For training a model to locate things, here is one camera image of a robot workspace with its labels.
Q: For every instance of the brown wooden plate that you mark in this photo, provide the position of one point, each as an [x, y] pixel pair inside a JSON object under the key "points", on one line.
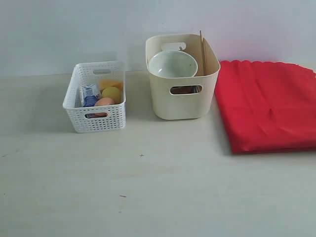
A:
{"points": [[182, 90]]}

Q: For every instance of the yellow lemon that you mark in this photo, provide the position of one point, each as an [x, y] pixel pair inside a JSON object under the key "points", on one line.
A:
{"points": [[113, 93]]}

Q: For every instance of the pale green ceramic bowl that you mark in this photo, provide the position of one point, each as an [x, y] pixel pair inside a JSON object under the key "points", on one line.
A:
{"points": [[173, 64]]}

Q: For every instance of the brown egg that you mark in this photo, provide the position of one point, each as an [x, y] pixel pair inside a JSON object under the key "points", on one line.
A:
{"points": [[106, 101]]}

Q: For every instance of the yellow cheese wedge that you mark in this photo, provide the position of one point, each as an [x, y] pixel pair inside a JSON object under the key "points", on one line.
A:
{"points": [[105, 83]]}

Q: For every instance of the blue white milk carton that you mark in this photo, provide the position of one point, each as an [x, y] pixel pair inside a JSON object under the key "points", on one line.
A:
{"points": [[89, 95]]}

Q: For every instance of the red scalloped table cloth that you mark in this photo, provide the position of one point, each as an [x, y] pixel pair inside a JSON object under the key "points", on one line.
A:
{"points": [[267, 106]]}

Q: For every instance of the stainless steel cup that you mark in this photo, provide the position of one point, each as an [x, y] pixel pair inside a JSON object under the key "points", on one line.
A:
{"points": [[196, 89]]}

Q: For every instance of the cream plastic bin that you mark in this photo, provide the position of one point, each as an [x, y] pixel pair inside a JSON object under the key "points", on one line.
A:
{"points": [[183, 106]]}

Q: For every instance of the white perforated plastic basket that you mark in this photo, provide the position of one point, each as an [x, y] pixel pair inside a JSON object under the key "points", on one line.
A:
{"points": [[95, 119]]}

